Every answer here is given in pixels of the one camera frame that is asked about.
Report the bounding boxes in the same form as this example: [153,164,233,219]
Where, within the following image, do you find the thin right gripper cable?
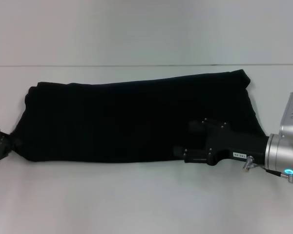
[242,156,293,183]

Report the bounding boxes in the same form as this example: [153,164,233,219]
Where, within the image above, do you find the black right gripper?
[173,118,270,167]

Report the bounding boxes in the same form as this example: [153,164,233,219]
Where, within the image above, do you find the black shirt with FREE print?
[11,69,267,163]

